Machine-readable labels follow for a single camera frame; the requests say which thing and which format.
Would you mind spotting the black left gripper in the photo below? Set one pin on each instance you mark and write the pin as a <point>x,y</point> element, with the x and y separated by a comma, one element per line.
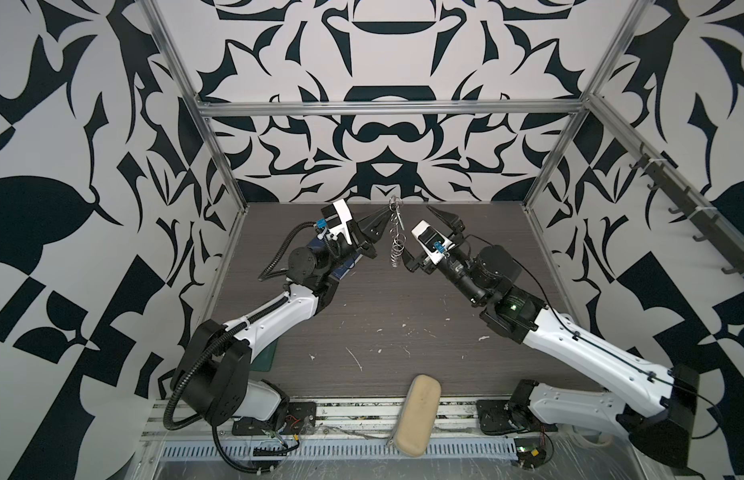
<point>368,226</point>

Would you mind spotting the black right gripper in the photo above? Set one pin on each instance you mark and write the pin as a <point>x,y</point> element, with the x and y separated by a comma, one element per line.
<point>417,264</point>

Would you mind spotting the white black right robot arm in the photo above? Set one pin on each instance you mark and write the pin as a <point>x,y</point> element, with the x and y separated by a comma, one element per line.
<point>652,406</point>

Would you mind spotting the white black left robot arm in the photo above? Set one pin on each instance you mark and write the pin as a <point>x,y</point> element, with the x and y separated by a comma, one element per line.
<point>212,382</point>

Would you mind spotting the blue notebook with yellow label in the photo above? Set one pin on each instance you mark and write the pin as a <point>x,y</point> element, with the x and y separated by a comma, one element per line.
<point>325,259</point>

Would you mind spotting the green case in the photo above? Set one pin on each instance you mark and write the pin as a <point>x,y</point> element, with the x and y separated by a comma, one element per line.
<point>263,362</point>

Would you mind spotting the beige oblong pouch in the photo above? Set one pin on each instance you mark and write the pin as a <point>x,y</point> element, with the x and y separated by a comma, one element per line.
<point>417,416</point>

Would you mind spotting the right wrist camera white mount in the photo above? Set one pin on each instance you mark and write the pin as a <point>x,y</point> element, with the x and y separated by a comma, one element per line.
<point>435,245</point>

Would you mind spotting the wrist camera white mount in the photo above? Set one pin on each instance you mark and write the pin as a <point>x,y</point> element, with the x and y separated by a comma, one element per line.
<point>335,222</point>
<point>435,245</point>

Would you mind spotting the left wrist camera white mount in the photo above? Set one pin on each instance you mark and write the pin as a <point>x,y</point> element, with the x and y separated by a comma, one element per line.
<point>335,222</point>

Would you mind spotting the perforated white cable tray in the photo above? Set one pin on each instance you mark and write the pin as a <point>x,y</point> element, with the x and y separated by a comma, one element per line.
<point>502,449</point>

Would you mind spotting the black wall hook rail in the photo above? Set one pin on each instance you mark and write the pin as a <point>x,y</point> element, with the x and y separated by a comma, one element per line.
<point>712,225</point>

